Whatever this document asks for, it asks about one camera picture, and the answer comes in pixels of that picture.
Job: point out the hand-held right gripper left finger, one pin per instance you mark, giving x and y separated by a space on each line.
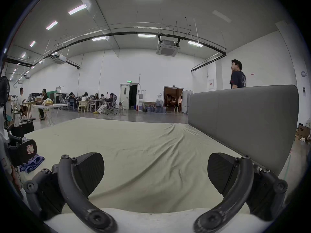
73 193

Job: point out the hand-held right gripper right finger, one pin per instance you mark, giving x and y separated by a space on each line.
239 190

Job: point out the blue cloth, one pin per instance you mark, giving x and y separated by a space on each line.
31 162

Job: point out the black device with white label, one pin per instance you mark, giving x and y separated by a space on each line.
21 149

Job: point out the grey padded headboard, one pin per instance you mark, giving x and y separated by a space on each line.
245 115

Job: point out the bed with pale green sheet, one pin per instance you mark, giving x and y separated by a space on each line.
145 149

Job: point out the brown carton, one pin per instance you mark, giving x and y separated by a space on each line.
303 131

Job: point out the white table with yellow bag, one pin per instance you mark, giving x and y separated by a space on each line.
51 105

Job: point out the group of people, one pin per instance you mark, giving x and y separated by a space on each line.
102 102

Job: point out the white stool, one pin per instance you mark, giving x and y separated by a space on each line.
123 109

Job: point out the row of water bottles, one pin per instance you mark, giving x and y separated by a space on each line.
155 109

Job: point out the black standing fan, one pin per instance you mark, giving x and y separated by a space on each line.
3 91

